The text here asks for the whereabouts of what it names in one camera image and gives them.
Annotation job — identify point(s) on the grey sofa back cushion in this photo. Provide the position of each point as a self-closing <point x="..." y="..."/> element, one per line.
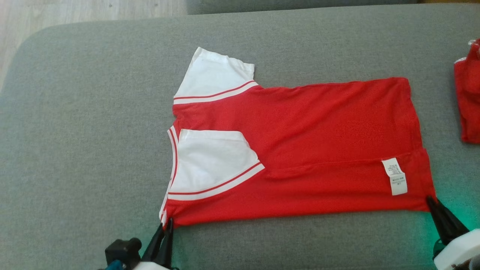
<point x="300" y="4"/>

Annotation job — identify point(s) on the grey fabric sofa seat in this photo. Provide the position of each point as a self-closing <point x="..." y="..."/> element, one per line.
<point x="93" y="131"/>

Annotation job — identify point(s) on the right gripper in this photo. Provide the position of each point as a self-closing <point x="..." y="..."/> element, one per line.
<point x="461" y="251"/>

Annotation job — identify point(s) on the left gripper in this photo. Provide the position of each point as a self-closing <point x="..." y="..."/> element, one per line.
<point x="125" y="249"/>

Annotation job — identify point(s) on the red and white t-shirt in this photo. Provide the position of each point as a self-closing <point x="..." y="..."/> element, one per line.
<point x="318" y="123"/>

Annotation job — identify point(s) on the folded red garment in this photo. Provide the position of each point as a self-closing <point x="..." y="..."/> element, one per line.
<point x="470" y="105"/>

